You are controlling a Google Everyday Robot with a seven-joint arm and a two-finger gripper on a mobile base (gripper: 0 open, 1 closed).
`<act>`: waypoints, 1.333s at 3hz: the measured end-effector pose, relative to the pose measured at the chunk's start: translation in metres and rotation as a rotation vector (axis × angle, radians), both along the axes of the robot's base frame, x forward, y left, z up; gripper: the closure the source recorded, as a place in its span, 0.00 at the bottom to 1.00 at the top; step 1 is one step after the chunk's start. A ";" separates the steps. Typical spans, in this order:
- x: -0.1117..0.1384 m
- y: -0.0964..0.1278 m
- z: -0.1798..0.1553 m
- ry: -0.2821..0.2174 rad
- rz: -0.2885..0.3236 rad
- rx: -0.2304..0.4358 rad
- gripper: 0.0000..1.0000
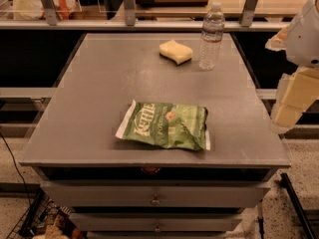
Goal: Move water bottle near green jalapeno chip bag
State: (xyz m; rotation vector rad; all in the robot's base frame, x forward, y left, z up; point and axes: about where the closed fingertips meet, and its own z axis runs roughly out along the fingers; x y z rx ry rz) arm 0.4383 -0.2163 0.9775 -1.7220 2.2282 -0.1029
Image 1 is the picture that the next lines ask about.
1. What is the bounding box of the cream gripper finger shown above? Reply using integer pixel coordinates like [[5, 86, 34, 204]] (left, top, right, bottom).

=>
[[270, 67, 319, 134], [265, 27, 288, 52]]

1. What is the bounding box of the clear plastic water bottle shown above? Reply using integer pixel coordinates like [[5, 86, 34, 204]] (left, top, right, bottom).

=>
[[198, 2, 224, 71]]

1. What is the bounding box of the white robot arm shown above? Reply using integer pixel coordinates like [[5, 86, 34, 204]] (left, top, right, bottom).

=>
[[265, 0, 319, 133]]

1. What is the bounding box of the green Kettle chip bag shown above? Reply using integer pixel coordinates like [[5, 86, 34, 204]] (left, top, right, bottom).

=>
[[116, 101, 210, 151]]

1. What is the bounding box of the white orange plastic bag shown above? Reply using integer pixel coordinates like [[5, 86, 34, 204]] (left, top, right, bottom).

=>
[[13, 0, 78, 20]]

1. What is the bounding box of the yellow sponge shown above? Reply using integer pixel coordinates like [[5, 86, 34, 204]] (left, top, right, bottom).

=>
[[159, 40, 193, 65]]

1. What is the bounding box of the grey drawer cabinet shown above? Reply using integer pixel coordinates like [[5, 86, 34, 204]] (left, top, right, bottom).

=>
[[23, 34, 290, 239]]

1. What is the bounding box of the upper grey drawer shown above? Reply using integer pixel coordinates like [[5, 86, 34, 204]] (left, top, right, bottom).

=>
[[41, 181, 270, 208]]

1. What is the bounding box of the grey drawer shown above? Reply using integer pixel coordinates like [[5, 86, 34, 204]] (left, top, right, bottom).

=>
[[41, 181, 270, 208], [71, 213, 242, 232]]

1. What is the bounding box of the lower grey drawer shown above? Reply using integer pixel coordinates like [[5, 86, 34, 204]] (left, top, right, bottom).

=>
[[71, 213, 242, 232]]

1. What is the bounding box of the metal rail frame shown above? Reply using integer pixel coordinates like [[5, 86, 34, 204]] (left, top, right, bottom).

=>
[[0, 0, 300, 31]]

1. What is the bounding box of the black wire basket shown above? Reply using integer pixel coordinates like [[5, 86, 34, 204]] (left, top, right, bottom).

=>
[[5, 189, 86, 239]]

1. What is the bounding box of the black cable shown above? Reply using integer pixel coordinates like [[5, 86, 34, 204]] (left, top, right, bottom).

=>
[[0, 131, 33, 206]]

